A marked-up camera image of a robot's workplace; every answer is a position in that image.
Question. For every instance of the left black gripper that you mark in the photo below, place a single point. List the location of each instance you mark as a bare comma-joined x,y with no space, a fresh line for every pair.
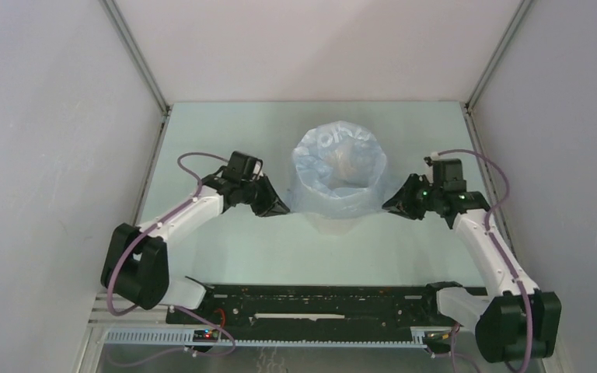
271,204

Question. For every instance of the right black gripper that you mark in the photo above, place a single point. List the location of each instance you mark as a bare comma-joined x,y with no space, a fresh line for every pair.
402,203

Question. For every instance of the white trash bin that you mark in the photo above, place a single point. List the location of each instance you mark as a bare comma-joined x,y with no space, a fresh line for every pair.
332,226

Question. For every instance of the blue plastic trash bag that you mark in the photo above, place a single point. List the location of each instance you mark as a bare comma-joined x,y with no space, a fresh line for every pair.
340,172

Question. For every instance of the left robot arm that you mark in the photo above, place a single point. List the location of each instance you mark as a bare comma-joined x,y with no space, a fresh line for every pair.
136,269

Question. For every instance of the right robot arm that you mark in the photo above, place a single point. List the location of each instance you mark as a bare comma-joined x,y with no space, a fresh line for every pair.
517,321

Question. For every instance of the right circuit board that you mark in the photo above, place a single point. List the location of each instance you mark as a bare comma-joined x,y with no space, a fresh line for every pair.
439,337

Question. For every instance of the circuit board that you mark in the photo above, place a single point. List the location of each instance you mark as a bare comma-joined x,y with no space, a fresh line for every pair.
439,337
205,336

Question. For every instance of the left circuit board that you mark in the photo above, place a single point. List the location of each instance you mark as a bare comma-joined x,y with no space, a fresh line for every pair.
205,336

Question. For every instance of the right aluminium frame post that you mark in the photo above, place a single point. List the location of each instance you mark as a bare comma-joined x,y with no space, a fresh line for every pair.
517,19

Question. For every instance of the aluminium frame post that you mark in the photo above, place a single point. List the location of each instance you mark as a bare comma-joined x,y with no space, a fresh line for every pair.
517,19
135,53

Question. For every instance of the left aluminium frame post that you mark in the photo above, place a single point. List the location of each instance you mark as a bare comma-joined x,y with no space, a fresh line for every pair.
135,53

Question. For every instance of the white cable duct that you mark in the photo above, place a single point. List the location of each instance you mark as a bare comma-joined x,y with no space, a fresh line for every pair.
188,337

